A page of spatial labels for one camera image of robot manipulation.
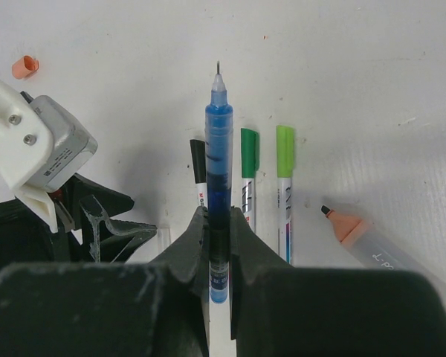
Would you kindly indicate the white green end pen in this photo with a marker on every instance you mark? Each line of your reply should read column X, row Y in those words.
column 249, row 202

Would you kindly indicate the orange pen cap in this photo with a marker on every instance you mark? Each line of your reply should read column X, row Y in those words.
column 24, row 67

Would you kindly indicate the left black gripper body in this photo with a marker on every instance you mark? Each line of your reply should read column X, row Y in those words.
column 25, row 238

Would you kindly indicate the white black end pen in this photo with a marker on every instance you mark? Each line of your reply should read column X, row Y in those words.
column 202, row 193

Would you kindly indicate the silver green tip pen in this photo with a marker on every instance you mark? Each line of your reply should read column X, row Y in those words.
column 285, row 219

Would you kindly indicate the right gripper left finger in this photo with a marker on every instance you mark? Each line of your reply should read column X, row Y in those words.
column 159, row 308

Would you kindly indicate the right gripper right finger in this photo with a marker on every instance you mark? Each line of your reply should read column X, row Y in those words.
column 280, row 310

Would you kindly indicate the clear pen cap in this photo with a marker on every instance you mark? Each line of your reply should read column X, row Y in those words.
column 164, row 239

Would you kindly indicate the light green pen cap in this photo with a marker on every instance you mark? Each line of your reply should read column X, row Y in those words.
column 285, row 151

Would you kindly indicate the orange tip marker clear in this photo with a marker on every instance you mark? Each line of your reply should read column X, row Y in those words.
column 373, row 249

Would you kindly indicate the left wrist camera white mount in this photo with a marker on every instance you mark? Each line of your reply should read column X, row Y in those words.
column 41, row 146

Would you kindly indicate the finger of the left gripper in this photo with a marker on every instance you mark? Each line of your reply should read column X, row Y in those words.
column 107, row 240
column 78, row 187

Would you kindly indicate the dark blue barrel pen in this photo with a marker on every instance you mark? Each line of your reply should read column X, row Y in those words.
column 219, row 164

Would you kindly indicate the black pen cap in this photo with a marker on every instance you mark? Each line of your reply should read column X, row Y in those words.
column 198, row 154

